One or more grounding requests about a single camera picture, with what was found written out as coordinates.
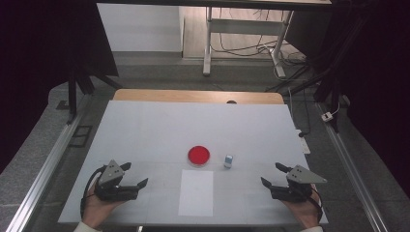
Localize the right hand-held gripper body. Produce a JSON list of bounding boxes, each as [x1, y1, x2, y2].
[[271, 164, 329, 204]]

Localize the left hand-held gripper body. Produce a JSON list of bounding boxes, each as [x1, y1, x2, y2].
[[94, 159, 140, 203]]

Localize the red petri dish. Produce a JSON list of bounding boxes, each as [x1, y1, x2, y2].
[[187, 145, 211, 168]]

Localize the person's right hand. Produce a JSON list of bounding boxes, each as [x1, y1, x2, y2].
[[279, 184, 322, 229]]

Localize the person's left hand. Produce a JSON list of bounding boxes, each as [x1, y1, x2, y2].
[[81, 183, 128, 231]]

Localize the white power strip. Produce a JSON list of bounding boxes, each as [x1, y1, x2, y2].
[[295, 129, 311, 156]]

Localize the large white board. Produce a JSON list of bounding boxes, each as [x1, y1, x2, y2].
[[57, 100, 329, 226]]

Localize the white paper sheet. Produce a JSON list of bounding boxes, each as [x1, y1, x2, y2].
[[178, 169, 215, 218]]

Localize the black metal stand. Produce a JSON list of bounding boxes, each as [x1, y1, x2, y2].
[[264, 18, 352, 133], [66, 69, 124, 126]]

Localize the black curtain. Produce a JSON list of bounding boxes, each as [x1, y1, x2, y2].
[[0, 0, 120, 175], [284, 0, 410, 197]]

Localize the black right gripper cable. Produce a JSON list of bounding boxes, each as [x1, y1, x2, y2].
[[308, 183, 324, 224]]

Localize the black floor socket frame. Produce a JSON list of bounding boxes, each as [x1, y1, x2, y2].
[[69, 125, 93, 149]]

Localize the aluminium rail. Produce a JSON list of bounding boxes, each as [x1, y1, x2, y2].
[[5, 110, 85, 232], [315, 101, 390, 232]]

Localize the tangle of floor cables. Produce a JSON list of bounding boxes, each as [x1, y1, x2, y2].
[[211, 8, 310, 93]]

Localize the white metal desk frame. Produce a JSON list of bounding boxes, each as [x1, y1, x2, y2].
[[202, 6, 295, 79]]

